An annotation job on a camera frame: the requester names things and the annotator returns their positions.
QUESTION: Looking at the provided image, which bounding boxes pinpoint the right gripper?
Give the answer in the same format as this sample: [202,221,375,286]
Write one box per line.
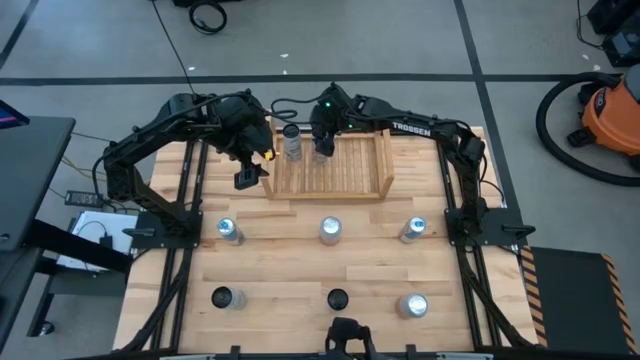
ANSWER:
[309,85,354,158]

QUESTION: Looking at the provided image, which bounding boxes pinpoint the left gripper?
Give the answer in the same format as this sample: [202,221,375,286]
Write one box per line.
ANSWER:
[214,94,276,192]

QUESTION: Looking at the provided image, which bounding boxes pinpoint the blue slim energy drink can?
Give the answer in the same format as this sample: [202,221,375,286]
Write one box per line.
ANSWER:
[398,215,428,245]
[216,217,246,247]

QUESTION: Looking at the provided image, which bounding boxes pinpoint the white orange Spindrift can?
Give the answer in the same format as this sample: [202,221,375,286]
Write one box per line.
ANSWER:
[318,215,344,247]
[397,293,430,320]

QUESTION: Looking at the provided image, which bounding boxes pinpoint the wooden slatted shelf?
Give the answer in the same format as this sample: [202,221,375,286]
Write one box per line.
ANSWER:
[260,119,396,202]

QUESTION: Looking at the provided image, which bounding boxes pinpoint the white paper sheets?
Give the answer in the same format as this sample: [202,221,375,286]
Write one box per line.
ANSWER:
[56,209,140,273]

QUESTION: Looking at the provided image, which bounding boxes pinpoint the black power adapter brick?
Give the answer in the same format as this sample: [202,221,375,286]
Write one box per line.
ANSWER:
[63,189,105,208]

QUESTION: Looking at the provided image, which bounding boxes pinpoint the orange shop vacuum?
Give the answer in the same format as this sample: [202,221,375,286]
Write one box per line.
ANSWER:
[535,71,640,188]
[567,64,640,174]

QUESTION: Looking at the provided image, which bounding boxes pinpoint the black desk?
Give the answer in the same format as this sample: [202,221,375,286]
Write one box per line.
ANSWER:
[0,115,135,351]

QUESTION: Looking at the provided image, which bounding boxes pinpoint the black computer monitor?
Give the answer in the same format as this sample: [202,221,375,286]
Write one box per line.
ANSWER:
[0,98,30,130]

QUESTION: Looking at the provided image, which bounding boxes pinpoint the black hazard-striped floor mat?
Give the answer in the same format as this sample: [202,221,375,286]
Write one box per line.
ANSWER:
[518,244,640,357]

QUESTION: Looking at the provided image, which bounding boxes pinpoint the black equipment case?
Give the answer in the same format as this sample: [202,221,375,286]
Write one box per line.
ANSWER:
[587,0,640,69]

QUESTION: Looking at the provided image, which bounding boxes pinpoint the black metal table frame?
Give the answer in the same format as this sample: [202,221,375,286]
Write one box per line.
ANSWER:
[119,124,539,360]

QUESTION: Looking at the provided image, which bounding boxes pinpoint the black floor cable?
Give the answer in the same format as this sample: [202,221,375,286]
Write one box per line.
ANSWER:
[151,0,197,96]

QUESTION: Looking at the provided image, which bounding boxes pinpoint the black coiled cable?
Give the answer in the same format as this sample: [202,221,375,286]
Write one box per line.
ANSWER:
[188,0,229,36]

